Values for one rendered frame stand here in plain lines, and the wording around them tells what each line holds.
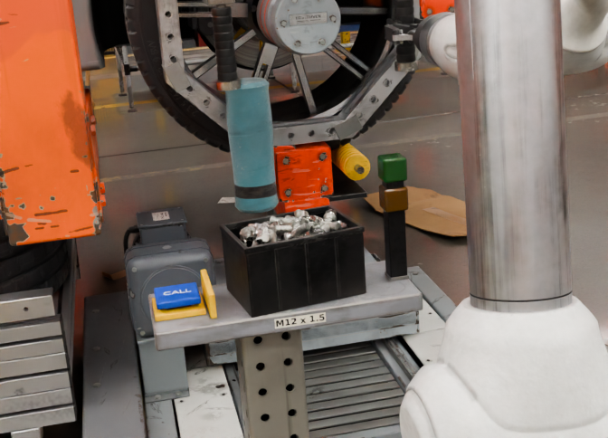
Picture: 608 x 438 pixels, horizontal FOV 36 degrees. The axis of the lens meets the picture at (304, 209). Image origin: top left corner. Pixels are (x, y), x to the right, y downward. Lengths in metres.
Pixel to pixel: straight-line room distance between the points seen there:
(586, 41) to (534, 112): 0.58
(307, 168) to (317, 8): 0.37
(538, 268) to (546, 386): 0.11
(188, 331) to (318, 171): 0.66
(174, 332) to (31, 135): 0.45
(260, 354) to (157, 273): 0.44
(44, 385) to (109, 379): 0.20
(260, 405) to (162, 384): 0.53
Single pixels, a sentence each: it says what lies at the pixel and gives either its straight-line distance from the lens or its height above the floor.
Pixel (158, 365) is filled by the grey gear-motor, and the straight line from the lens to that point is 2.06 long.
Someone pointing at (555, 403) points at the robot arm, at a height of 0.59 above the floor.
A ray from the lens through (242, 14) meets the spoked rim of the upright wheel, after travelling 2.05.
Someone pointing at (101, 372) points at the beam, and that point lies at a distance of 2.12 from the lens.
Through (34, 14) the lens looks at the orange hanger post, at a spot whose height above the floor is 0.91.
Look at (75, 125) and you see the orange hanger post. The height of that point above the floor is 0.72.
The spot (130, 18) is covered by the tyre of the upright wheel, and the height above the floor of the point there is 0.86.
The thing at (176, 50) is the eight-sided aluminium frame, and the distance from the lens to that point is 1.93.
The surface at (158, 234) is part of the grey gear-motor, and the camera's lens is 2.07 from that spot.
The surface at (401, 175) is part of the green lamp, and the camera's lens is 1.53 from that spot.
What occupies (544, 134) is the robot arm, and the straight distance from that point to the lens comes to 0.92.
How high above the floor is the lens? 1.04
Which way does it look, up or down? 17 degrees down
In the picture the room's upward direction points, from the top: 4 degrees counter-clockwise
